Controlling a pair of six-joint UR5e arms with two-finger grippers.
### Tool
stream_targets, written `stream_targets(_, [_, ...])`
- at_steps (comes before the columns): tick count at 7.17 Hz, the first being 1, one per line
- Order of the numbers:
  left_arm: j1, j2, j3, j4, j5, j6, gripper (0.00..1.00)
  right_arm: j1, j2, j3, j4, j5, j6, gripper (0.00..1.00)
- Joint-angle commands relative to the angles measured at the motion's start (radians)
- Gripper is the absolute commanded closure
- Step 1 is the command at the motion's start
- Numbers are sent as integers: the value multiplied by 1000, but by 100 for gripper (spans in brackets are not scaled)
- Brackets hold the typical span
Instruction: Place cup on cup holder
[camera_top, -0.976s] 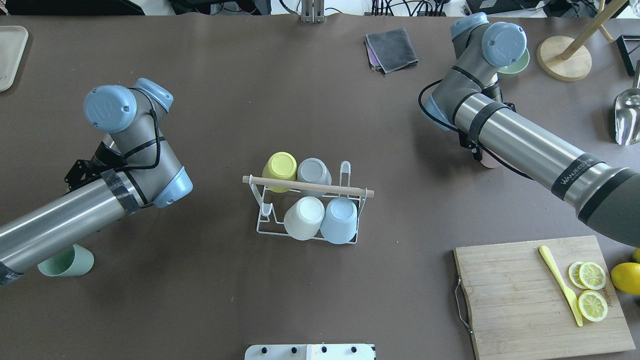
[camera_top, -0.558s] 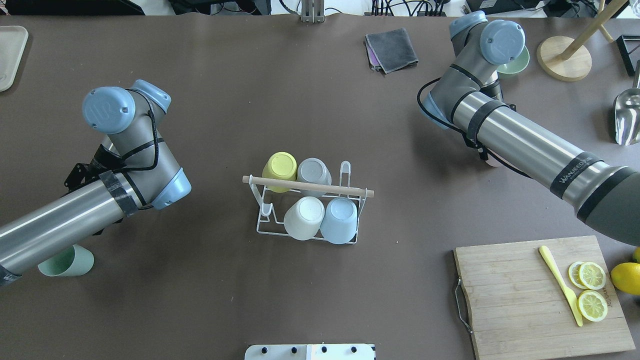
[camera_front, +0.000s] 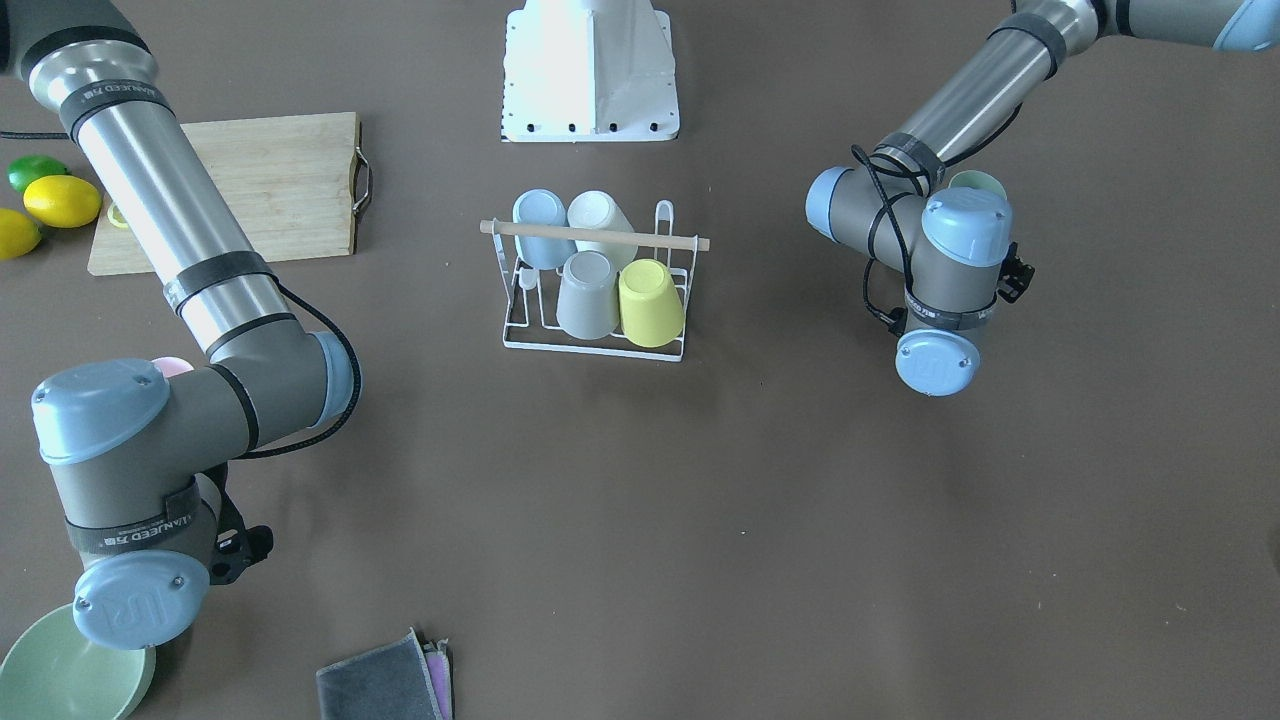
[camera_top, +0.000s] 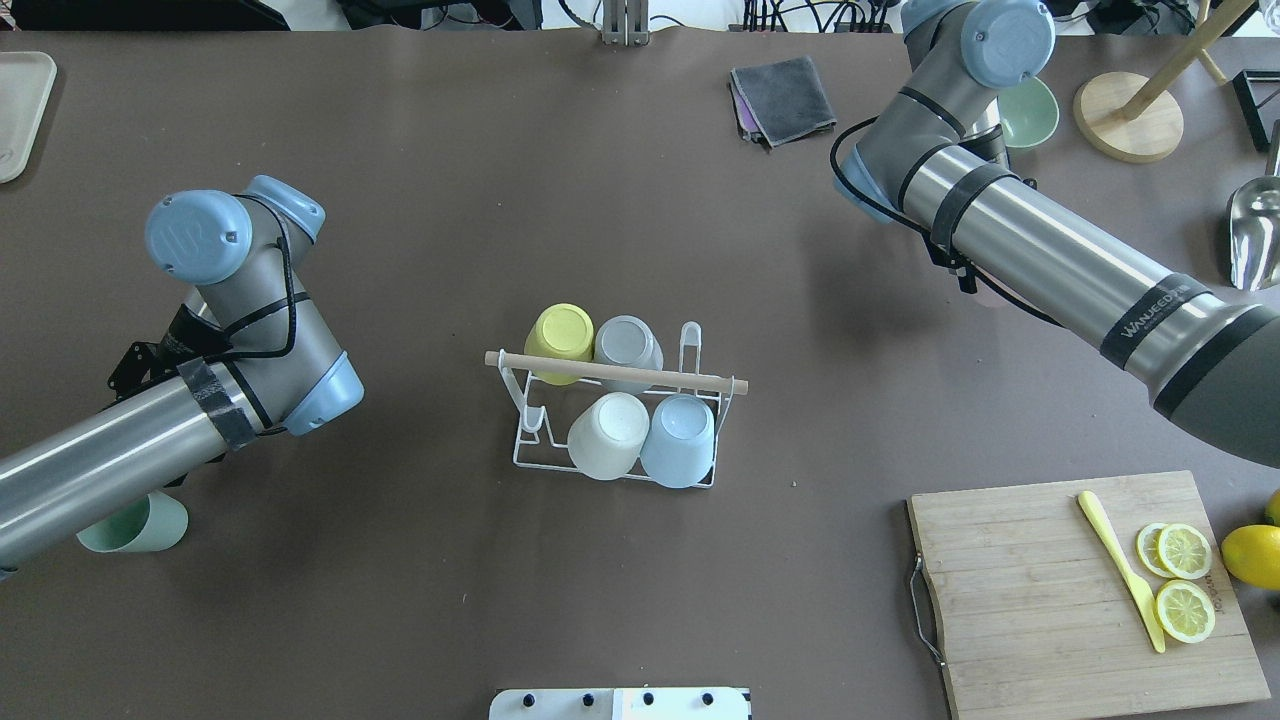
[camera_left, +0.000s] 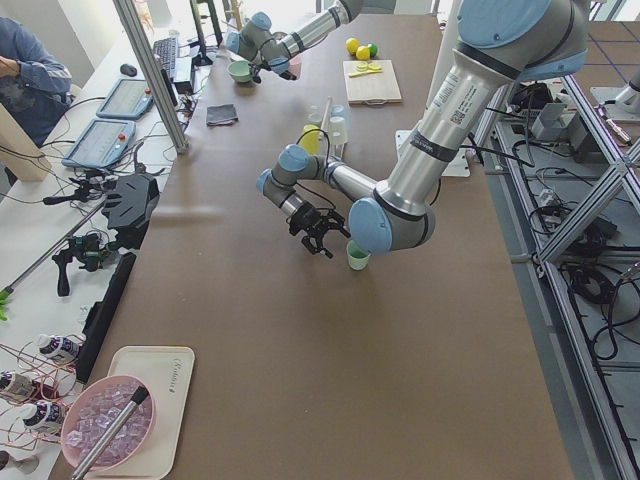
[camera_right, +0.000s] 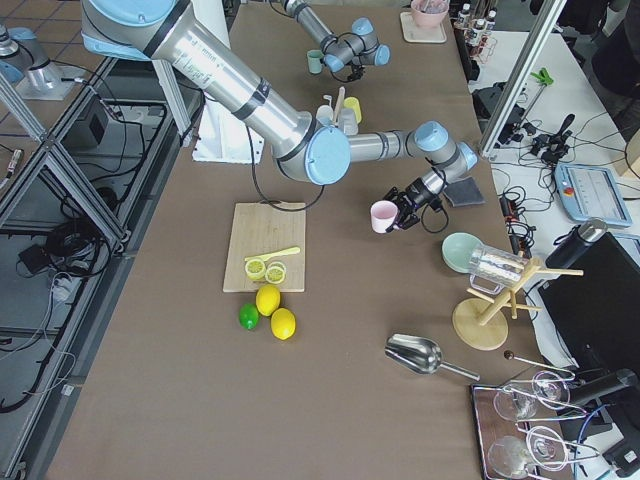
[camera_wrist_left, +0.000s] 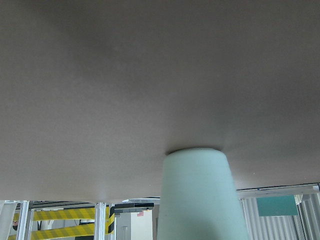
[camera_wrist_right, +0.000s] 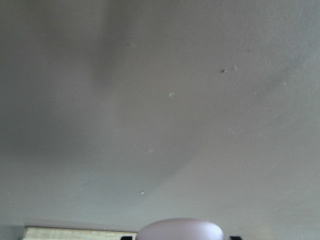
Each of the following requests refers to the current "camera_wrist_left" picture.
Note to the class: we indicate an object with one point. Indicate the green cup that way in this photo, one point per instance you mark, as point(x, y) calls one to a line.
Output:
point(198, 199)

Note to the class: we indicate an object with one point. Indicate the yellow black striped barrier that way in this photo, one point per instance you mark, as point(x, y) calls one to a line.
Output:
point(58, 221)

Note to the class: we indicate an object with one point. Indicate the green panel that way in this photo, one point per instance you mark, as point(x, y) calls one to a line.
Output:
point(277, 206)

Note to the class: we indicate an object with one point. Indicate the aluminium frame post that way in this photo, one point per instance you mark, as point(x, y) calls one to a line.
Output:
point(100, 221)

